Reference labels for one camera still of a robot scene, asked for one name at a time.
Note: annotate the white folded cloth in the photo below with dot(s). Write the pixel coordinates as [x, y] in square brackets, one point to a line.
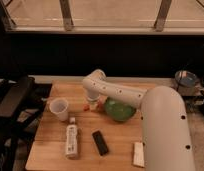
[138, 157]

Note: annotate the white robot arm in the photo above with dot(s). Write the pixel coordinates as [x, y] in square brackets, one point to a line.
[165, 130]

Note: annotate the orange pepper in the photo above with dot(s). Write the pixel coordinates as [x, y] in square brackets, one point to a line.
[100, 106]

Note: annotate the grey round device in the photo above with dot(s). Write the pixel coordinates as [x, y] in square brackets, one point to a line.
[186, 78]

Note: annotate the green bowl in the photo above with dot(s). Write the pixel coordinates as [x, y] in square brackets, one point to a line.
[118, 111]

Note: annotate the white ceramic cup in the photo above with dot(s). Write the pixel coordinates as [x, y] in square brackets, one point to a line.
[59, 107]

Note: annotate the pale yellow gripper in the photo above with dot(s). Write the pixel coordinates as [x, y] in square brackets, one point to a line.
[93, 105]

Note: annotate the black rectangular remote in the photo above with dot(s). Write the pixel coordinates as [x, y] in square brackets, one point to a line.
[100, 143]

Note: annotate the white plastic bottle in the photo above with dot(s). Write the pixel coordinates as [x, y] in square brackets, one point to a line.
[71, 148]

